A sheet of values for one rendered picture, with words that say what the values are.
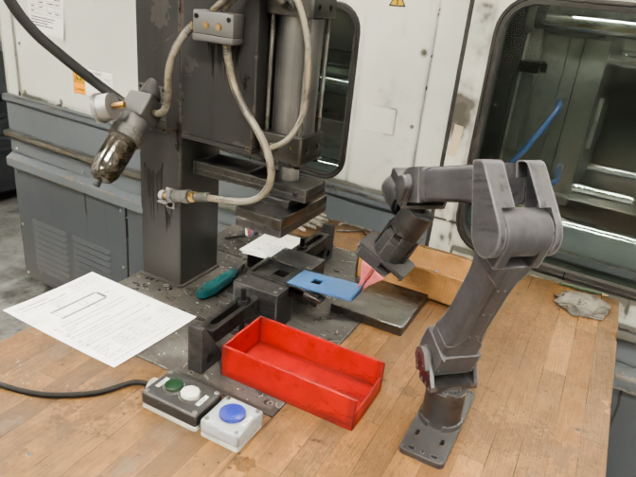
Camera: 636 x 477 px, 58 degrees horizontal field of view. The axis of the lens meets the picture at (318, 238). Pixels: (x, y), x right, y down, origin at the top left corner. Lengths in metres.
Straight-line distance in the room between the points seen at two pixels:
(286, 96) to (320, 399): 0.52
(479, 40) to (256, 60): 0.67
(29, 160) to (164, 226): 1.65
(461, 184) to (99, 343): 0.69
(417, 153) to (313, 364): 0.80
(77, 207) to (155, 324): 1.56
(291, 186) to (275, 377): 0.35
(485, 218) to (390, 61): 0.99
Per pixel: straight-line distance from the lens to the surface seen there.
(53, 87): 2.67
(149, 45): 1.19
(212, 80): 1.10
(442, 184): 0.88
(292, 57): 1.03
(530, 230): 0.74
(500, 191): 0.74
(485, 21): 1.53
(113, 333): 1.15
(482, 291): 0.80
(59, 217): 2.81
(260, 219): 1.05
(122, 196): 2.40
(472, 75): 1.54
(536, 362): 1.22
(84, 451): 0.92
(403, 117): 1.67
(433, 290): 1.33
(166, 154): 1.20
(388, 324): 1.18
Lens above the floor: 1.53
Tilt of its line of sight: 24 degrees down
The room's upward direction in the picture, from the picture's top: 6 degrees clockwise
